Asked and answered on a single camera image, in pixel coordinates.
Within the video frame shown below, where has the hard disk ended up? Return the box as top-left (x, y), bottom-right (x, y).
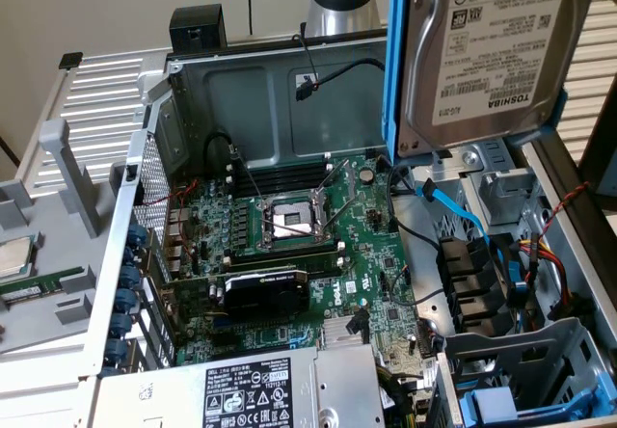
top-left (383, 0), bottom-right (599, 164)

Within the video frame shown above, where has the blue SATA wire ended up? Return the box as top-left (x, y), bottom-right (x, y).
top-left (419, 180), bottom-right (531, 304)

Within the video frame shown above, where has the red yellow power wire bundle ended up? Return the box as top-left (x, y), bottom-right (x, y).
top-left (515, 235), bottom-right (597, 326)

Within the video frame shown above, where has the grey metal disk bay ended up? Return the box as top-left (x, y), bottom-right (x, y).
top-left (433, 315), bottom-right (617, 428)

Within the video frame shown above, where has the empty blue disk carrier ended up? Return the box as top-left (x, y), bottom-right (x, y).
top-left (455, 367), bottom-right (617, 424)

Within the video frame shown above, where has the silver metal drive cage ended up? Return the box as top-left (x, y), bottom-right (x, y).
top-left (407, 136), bottom-right (553, 229)

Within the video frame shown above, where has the dark brown panel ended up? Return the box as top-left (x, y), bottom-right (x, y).
top-left (577, 88), bottom-right (617, 198)

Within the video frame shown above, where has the thin metal locking lever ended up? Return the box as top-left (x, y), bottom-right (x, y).
top-left (230, 144), bottom-right (265, 207)
top-left (313, 157), bottom-right (350, 194)

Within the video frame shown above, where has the open grey PC case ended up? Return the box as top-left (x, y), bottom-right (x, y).
top-left (76, 26), bottom-right (617, 428)

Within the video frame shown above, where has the black RAM slot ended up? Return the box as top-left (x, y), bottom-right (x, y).
top-left (226, 152), bottom-right (334, 178)
top-left (233, 165), bottom-right (332, 184)
top-left (235, 176), bottom-right (332, 198)
top-left (226, 170), bottom-right (334, 192)
top-left (228, 240), bottom-right (344, 258)

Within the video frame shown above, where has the black plastic clamp block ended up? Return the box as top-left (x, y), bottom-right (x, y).
top-left (169, 6), bottom-right (228, 57)

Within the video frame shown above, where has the metal socket cover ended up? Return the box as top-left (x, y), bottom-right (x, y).
top-left (310, 187), bottom-right (349, 236)

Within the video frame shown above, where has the CPU socket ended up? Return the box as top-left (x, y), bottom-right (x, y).
top-left (257, 187), bottom-right (339, 252)

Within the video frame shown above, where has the green Dell motherboard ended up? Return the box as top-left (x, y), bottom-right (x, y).
top-left (161, 151), bottom-right (447, 403)

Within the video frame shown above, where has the black wide connector plug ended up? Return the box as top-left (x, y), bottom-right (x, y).
top-left (417, 319), bottom-right (447, 358)

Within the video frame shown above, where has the black graphics card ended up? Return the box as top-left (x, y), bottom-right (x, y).
top-left (161, 266), bottom-right (312, 324)

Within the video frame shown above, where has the silver chipset heatsink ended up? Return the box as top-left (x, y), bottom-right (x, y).
top-left (321, 314), bottom-right (373, 351)

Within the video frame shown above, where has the grey plastic parts rack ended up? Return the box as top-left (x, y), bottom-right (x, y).
top-left (0, 119), bottom-right (129, 358)

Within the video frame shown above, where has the silver power supply unit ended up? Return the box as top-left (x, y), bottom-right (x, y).
top-left (95, 343), bottom-right (387, 428)

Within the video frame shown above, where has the green RAM stick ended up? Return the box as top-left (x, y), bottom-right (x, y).
top-left (0, 266), bottom-right (86, 307)

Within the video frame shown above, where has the silver CPU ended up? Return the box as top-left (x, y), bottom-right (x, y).
top-left (0, 237), bottom-right (38, 281)

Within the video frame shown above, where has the thin black red-marked wire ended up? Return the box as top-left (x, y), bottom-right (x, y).
top-left (291, 32), bottom-right (322, 91)

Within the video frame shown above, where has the red black twisted wire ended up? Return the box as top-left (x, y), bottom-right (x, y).
top-left (532, 180), bottom-right (593, 260)

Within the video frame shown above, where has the black plastic finned bracket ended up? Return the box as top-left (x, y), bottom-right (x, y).
top-left (436, 237), bottom-right (515, 337)

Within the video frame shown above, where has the black wire with angled plug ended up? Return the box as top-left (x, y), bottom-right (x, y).
top-left (347, 308), bottom-right (371, 341)

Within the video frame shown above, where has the thin red wire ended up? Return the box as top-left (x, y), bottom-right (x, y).
top-left (143, 179), bottom-right (201, 255)

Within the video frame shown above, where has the white wire label tag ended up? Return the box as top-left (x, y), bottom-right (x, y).
top-left (419, 358), bottom-right (439, 393)

